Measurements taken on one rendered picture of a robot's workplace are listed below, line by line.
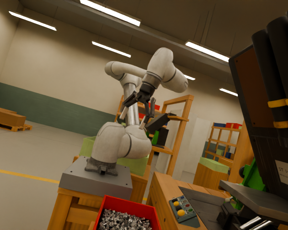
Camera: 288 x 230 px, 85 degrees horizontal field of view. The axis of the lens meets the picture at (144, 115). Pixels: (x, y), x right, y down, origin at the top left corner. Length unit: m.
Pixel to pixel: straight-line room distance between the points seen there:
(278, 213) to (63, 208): 0.82
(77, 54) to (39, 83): 2.07
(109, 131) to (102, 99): 6.73
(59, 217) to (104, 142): 0.40
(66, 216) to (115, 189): 0.27
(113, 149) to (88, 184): 0.21
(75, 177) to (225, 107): 9.16
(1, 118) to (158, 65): 5.52
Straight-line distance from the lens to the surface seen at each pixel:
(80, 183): 0.85
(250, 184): 0.79
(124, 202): 0.72
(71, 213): 0.97
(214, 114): 9.21
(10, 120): 5.88
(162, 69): 0.81
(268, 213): 0.50
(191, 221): 0.77
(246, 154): 1.46
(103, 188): 0.85
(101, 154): 0.91
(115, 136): 0.89
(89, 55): 8.10
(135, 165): 1.46
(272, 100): 0.51
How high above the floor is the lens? 1.24
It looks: 3 degrees up
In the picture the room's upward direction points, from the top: 16 degrees clockwise
